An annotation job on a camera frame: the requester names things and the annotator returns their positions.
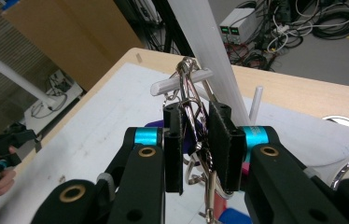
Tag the white frame pole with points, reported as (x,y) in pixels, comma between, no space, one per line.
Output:
(14,74)

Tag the white round dish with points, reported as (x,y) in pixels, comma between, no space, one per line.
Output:
(342,119)

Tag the white peg rack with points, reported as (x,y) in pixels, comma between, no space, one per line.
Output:
(206,46)

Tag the white bench power supply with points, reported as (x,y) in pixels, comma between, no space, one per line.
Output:
(237,25)

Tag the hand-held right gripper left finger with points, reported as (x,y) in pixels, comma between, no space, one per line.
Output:
(173,155)

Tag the large brown cardboard box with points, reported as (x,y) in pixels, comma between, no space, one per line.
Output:
(70,37)

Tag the red object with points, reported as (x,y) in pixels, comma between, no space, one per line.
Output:
(220,207)

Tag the blue object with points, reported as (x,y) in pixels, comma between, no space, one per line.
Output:
(234,216)

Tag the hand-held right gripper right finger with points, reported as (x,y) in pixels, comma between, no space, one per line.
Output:
(227,149)

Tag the purple object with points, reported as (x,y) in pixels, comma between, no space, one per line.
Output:
(155,124)

